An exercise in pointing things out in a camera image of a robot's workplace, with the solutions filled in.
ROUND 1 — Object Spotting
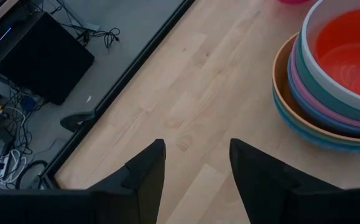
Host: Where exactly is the black frame foot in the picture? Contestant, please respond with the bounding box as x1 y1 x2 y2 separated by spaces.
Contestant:
59 111 97 133

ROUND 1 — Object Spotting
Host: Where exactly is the large light blue bowl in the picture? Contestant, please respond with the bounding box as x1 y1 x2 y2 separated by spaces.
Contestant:
272 86 360 154

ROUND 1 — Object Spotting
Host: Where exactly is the black coiled cable ring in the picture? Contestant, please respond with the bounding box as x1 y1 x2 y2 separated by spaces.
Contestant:
14 159 49 190

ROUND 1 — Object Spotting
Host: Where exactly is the black aluminium frame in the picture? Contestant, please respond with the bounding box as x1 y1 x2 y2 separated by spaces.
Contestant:
39 0 196 190

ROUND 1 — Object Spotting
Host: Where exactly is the orange bowl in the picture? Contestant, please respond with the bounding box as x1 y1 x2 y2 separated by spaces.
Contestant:
272 32 360 144

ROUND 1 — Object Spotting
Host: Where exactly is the black cable bundle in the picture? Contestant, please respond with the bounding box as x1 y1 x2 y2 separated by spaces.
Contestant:
73 26 121 53

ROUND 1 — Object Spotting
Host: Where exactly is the white bowl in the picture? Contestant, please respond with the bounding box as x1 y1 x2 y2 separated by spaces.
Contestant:
300 0 360 116

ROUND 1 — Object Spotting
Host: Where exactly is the blue plug bundle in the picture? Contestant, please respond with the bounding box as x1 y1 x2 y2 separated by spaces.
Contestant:
19 95 41 113

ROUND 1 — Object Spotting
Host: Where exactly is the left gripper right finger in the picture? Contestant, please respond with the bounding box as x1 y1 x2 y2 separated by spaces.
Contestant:
229 138 344 224

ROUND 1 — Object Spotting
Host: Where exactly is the small magenta translucent bowl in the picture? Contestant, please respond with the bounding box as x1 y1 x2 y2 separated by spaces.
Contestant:
277 0 311 5

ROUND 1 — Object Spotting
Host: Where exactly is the white power strip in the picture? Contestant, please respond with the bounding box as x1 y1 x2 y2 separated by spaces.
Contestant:
0 148 27 185

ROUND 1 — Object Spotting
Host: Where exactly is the pink bowl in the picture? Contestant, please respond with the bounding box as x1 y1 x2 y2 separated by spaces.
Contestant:
289 39 360 131

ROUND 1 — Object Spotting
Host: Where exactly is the black computer box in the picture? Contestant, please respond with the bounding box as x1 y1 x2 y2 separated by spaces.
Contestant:
0 11 95 106

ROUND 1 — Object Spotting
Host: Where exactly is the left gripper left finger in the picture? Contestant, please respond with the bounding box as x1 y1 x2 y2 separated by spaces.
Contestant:
87 138 167 224

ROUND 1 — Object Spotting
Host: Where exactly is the teal green bowl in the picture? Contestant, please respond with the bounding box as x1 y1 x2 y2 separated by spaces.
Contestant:
294 36 360 126

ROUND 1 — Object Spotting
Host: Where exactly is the small red-orange translucent bowl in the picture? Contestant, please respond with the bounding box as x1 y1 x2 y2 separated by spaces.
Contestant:
314 6 360 103

